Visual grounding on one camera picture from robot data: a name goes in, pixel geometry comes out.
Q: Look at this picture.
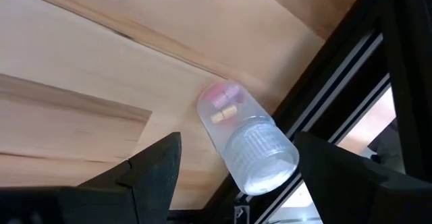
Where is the clear pill bottle green label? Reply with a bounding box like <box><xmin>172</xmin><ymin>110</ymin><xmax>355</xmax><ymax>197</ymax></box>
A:
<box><xmin>196</xmin><ymin>80</ymin><xmax>300</xmax><ymax>196</ymax></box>

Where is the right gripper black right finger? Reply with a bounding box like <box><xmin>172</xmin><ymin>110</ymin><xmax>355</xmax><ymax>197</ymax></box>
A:
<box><xmin>296</xmin><ymin>132</ymin><xmax>385</xmax><ymax>224</ymax></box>

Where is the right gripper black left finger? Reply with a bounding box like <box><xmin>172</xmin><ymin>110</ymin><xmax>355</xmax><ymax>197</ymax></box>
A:
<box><xmin>76</xmin><ymin>132</ymin><xmax>182</xmax><ymax>224</ymax></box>

